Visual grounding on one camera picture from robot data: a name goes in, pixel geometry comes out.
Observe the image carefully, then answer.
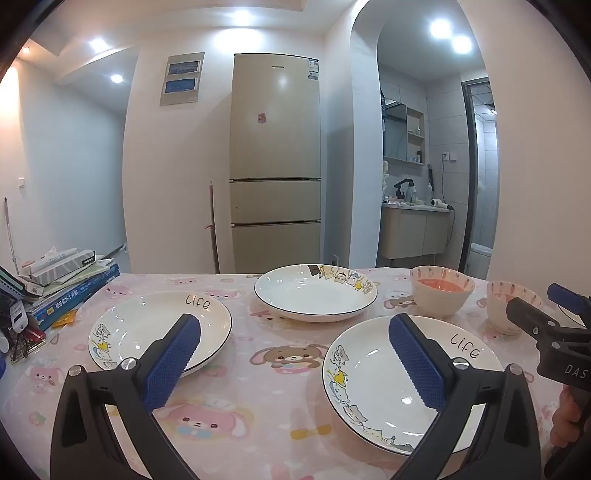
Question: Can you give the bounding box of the white long box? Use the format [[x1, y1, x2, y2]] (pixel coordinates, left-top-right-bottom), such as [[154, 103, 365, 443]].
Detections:
[[22, 247, 79, 274]]

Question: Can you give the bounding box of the person's right hand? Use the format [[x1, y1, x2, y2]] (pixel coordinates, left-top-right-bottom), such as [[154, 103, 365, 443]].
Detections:
[[551, 386, 588, 452]]

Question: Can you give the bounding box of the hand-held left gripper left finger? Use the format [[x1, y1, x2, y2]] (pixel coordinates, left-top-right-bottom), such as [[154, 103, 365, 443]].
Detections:
[[51, 313, 204, 480]]

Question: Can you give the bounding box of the grey striped box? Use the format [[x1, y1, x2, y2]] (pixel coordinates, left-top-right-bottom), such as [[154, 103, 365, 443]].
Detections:
[[30, 253, 96, 285]]

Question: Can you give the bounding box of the beige vanity cabinet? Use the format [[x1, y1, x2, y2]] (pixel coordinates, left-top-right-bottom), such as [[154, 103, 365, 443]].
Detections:
[[381, 203, 455, 260]]

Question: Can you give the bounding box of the mirror cabinet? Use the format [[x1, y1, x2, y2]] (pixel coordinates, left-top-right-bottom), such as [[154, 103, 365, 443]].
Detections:
[[381, 88, 426, 165]]

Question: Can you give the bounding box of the pink printed tablecloth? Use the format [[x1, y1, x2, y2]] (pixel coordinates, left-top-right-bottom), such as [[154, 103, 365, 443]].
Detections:
[[0, 265, 591, 480]]

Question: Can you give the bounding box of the beige refrigerator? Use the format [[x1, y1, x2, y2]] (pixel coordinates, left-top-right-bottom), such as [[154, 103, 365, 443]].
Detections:
[[229, 53, 322, 274]]

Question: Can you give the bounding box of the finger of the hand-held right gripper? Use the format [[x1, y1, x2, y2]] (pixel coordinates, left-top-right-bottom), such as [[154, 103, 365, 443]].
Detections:
[[547, 283, 591, 326], [505, 297, 563, 345]]

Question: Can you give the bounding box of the white toilet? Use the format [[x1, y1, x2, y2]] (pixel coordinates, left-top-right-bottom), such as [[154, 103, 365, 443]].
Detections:
[[465, 244, 493, 278]]

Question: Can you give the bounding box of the stack of books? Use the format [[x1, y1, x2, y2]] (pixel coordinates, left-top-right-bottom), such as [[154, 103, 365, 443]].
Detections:
[[27, 264, 121, 332]]

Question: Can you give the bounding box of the striped pencil case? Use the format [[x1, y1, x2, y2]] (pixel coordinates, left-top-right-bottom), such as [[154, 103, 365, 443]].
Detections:
[[0, 265, 27, 302]]

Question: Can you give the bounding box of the white rod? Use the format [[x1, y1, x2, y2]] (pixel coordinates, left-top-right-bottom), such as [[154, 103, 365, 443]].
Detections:
[[4, 197, 22, 278]]

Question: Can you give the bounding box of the grey wall panel box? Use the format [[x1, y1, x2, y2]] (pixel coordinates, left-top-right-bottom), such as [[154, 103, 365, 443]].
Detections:
[[160, 52, 205, 107]]

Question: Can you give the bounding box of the dark door frame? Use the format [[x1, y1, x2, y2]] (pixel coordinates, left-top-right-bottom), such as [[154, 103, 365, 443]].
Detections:
[[462, 78, 491, 274]]

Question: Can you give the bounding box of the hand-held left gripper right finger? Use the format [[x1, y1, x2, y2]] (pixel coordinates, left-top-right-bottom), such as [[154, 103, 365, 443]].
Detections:
[[389, 312, 542, 480]]

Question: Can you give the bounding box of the pink strawberry bowl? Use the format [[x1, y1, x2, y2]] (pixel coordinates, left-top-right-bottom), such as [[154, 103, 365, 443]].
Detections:
[[410, 265, 476, 320], [486, 280, 544, 336]]

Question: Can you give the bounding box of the broom with wooden handle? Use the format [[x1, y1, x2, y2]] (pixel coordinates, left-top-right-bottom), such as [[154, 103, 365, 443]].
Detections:
[[205, 181, 222, 274]]

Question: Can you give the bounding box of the white deep cartoon plate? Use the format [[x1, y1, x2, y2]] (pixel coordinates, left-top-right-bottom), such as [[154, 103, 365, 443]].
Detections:
[[254, 264, 378, 323]]

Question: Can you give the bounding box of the green book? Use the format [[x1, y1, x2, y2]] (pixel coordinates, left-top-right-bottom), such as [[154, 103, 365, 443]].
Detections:
[[28, 260, 114, 301]]

